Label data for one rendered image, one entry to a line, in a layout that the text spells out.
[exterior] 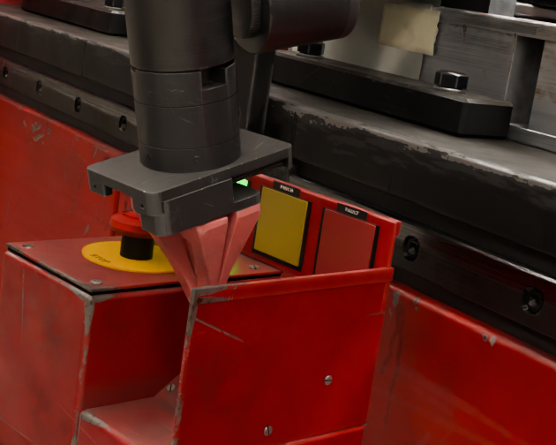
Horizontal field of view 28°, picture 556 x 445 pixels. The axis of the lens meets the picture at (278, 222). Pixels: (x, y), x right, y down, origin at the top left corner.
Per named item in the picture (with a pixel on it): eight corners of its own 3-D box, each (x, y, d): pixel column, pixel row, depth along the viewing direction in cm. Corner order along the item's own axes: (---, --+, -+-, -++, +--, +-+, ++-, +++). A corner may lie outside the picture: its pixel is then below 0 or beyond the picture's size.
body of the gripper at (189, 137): (296, 175, 64) (291, 49, 61) (154, 227, 58) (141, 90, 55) (225, 151, 69) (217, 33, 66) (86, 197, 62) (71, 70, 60)
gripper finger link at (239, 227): (271, 316, 65) (262, 168, 62) (175, 361, 61) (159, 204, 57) (199, 282, 70) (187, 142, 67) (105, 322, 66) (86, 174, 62)
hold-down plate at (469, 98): (253, 78, 109) (258, 47, 108) (298, 81, 112) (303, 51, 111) (459, 138, 85) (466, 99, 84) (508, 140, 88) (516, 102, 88)
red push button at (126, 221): (93, 260, 74) (99, 207, 73) (141, 255, 77) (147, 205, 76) (127, 276, 71) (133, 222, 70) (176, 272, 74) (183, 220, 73)
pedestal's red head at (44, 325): (-13, 411, 75) (11, 153, 72) (173, 379, 86) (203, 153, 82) (160, 546, 61) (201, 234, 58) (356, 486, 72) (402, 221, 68)
